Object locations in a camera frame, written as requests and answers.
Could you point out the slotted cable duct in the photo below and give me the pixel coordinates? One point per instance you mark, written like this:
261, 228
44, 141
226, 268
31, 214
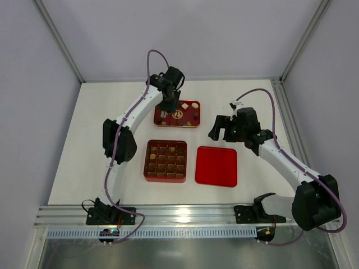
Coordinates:
153, 233

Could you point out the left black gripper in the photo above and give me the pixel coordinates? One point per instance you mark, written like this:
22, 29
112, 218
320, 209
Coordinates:
169, 103

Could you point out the aluminium front rail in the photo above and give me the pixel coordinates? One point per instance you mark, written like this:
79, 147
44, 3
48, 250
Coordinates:
72, 215

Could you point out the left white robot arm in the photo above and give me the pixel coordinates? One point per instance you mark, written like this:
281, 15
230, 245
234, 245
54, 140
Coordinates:
120, 147

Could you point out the red square chocolate box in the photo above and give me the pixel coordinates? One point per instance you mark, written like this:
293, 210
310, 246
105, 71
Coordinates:
170, 165

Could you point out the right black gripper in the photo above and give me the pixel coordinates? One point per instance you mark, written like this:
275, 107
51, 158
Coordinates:
222, 128

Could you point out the white cube chocolate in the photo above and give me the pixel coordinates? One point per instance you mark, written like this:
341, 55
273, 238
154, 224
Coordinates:
184, 106

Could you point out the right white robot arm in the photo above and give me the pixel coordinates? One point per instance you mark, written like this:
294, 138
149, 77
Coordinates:
316, 197

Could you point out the red box lid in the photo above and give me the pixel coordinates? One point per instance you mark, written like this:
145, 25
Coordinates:
216, 166

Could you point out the red chocolate tray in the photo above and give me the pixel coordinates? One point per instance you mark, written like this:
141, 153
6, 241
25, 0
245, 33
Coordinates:
179, 118

